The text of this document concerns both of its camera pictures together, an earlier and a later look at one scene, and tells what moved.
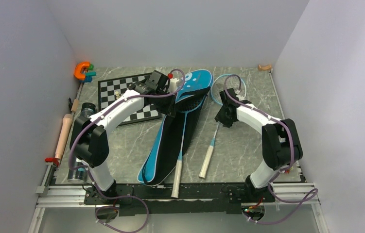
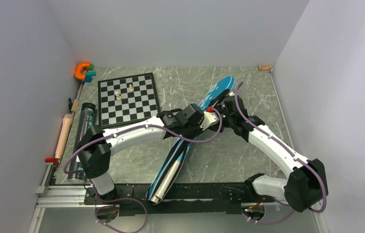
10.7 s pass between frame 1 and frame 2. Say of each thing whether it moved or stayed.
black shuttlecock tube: stayed
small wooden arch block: stayed
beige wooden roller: stayed
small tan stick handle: stayed
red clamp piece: stayed
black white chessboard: stayed
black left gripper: moved
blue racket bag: moved
